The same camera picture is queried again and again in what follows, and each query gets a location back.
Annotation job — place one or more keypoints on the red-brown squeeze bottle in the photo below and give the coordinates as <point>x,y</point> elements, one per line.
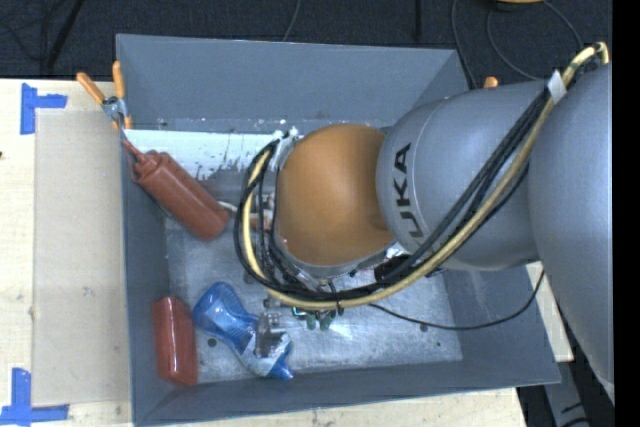
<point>180,195</point>

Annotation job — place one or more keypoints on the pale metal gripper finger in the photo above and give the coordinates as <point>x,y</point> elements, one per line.
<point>276,324</point>
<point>263,340</point>

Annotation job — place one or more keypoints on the grey metal bin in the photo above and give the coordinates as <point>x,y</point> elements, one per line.
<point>280,85</point>

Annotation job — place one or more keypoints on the blue clear plastic bottle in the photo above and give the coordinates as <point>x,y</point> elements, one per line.
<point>225,315</point>

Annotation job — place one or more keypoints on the pale wood flat board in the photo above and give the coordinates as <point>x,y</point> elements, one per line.
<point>75,240</point>

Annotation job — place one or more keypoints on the red-brown flat block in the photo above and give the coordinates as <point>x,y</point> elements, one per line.
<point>175,340</point>

